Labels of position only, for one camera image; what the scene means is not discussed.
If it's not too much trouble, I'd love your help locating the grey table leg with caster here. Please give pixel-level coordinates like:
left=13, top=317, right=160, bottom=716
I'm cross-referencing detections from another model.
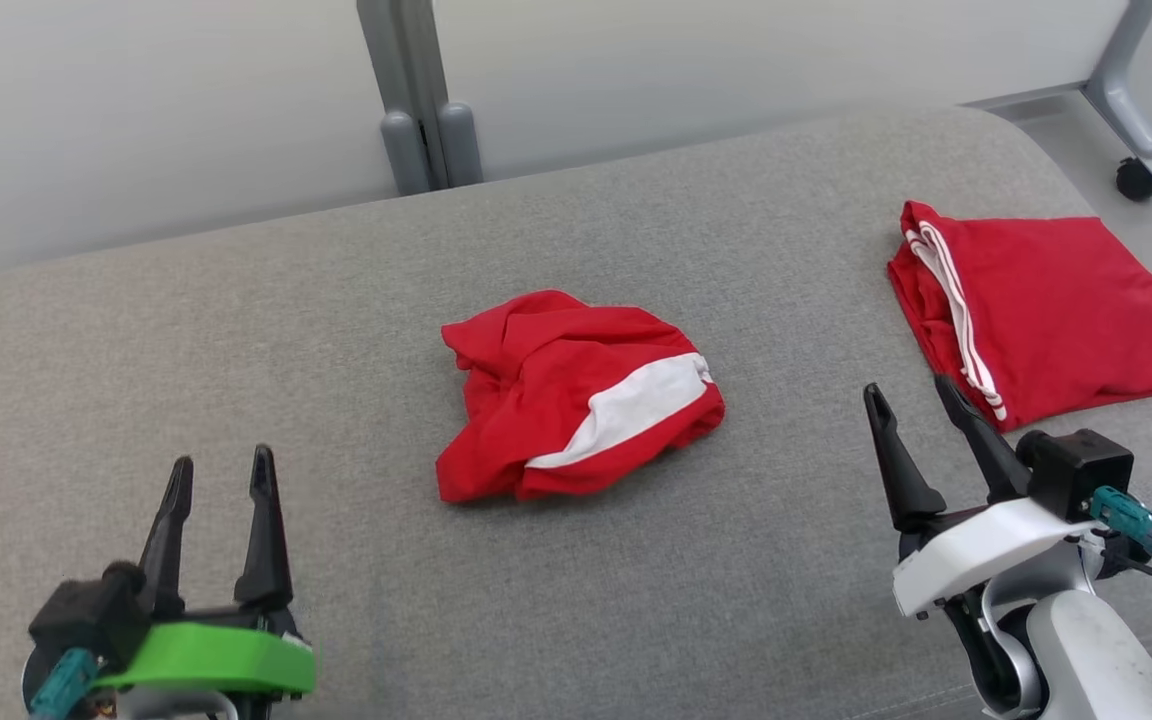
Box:
left=966, top=0, right=1152, bottom=203

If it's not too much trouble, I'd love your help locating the red garment with white band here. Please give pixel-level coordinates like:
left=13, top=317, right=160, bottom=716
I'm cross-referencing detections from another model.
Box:
left=436, top=290, right=727, bottom=504

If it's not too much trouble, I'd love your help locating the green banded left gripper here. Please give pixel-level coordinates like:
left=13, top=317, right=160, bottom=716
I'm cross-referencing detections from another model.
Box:
left=91, top=445, right=317, bottom=698

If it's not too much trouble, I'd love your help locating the grey metal partition post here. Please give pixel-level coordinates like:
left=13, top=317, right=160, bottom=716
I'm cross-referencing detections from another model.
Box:
left=356, top=0, right=485, bottom=196

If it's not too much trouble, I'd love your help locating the red jersey with white sleeves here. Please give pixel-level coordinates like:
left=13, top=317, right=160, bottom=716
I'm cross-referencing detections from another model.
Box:
left=886, top=200, right=1152, bottom=433

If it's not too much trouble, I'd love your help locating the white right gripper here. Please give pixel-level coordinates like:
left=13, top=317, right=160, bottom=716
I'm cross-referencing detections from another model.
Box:
left=863, top=373, right=1102, bottom=621

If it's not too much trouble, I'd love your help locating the left camera cable teal plug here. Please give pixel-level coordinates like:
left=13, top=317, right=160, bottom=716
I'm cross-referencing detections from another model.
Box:
left=28, top=648, right=99, bottom=720

